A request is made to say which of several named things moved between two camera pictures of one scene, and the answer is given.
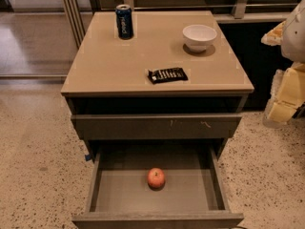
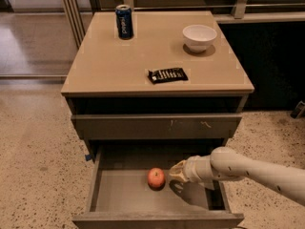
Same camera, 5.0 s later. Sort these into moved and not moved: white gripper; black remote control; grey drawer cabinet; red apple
Moved: white gripper
Not moved: red apple; black remote control; grey drawer cabinet
